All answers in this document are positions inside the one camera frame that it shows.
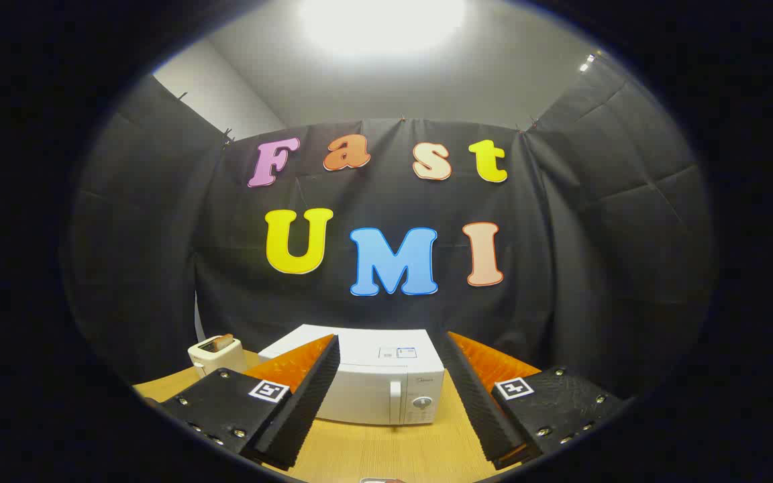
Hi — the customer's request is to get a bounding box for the white microwave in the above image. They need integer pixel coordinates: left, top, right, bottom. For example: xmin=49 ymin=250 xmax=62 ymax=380
xmin=258 ymin=325 xmax=446 ymax=426

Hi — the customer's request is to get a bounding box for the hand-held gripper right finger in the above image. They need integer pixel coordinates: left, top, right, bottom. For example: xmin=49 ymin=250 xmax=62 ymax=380
xmin=442 ymin=331 xmax=632 ymax=470

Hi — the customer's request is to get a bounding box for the cream toaster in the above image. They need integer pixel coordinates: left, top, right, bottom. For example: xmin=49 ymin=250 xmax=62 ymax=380
xmin=188 ymin=334 xmax=248 ymax=378

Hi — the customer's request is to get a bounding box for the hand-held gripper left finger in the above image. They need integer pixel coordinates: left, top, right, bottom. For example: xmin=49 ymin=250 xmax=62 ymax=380
xmin=147 ymin=333 xmax=341 ymax=472

